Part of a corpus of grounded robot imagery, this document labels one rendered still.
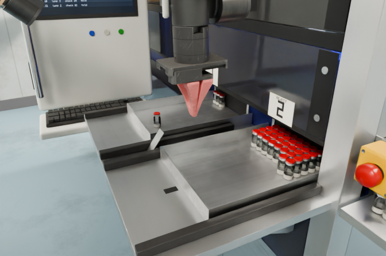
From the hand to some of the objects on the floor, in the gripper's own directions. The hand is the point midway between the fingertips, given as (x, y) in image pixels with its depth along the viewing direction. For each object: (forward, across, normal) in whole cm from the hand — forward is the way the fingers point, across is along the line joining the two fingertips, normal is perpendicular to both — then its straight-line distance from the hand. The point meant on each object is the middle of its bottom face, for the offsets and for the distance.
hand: (192, 111), depth 53 cm
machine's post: (+110, -26, +10) cm, 113 cm away
